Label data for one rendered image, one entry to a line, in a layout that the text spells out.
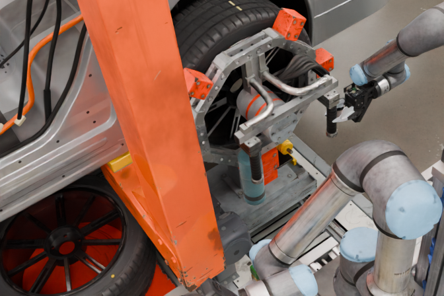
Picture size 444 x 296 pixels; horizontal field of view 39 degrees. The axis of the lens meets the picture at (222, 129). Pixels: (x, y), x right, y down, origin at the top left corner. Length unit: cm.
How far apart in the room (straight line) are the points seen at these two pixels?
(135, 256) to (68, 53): 81
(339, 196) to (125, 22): 61
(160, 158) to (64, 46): 94
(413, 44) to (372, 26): 208
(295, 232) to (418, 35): 76
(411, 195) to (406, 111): 223
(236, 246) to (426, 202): 135
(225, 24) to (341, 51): 176
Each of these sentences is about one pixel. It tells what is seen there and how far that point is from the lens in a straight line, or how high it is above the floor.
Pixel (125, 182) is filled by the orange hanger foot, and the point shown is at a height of 68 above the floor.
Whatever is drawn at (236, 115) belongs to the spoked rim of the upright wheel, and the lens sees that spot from 247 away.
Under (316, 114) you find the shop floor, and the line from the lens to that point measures 349.
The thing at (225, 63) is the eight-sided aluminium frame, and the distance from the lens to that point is 213.
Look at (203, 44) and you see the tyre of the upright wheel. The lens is 217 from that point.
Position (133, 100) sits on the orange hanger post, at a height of 146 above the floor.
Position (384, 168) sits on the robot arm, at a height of 146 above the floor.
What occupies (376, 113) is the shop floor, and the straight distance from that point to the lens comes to 350.
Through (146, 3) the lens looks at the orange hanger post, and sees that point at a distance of 144.
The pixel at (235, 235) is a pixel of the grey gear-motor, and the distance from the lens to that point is 254.
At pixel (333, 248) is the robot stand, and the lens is 204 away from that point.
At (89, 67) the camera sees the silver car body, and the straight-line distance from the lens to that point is 216.
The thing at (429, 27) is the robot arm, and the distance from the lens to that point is 196.
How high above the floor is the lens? 250
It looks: 46 degrees down
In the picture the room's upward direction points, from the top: 10 degrees counter-clockwise
